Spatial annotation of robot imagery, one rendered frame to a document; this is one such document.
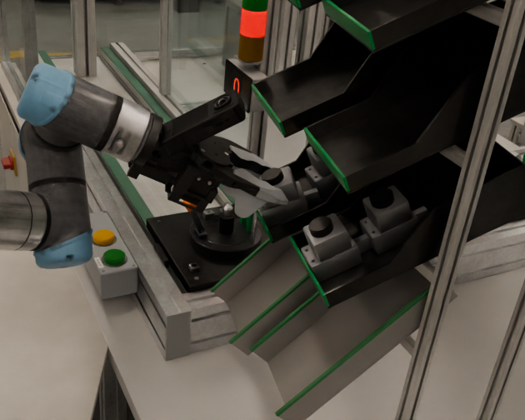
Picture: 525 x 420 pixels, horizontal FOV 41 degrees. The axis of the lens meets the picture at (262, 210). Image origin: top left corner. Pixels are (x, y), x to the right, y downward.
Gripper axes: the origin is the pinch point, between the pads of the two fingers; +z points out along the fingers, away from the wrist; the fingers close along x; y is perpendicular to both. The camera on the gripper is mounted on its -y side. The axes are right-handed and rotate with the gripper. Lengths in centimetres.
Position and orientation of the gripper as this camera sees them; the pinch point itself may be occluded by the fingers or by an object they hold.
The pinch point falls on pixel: (280, 183)
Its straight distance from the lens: 97.7
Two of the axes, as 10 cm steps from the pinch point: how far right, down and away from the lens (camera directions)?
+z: 8.5, 3.6, 3.8
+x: 1.1, 5.8, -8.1
